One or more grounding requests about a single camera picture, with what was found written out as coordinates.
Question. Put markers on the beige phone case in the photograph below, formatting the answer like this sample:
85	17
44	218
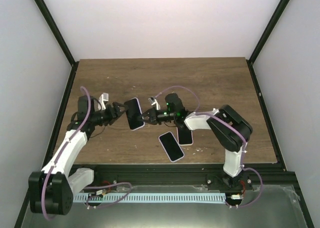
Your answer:
186	144

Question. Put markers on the light blue slotted cable duct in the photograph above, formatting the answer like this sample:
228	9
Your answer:
202	198

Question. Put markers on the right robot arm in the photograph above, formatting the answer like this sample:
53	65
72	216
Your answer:
231	130

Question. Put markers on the light blue phone case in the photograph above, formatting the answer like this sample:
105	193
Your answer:
140	128

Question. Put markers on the black frame post right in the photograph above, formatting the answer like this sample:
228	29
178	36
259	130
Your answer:
280	8

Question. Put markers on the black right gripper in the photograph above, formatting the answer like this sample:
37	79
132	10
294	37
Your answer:
153	119

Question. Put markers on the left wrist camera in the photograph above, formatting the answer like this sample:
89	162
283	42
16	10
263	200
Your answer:
103	100

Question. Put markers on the lavender phone case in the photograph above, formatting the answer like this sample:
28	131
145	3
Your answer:
175	160

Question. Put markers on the black frame post left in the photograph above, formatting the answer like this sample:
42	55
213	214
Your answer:
44	10

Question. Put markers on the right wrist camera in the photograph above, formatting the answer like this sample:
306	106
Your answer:
154	102

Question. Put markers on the black frame post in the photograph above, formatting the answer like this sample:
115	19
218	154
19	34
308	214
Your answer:
280	8
44	10

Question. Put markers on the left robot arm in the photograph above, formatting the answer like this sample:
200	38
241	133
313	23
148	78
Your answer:
52	190

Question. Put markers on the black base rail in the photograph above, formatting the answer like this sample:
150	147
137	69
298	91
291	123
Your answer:
186	175

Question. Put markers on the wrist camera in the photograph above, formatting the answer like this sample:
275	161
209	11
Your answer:
154	102
103	100

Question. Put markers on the white-edged black smartphone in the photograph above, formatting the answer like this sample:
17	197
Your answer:
171	145

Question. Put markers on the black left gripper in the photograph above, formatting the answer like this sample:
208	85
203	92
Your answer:
117	113

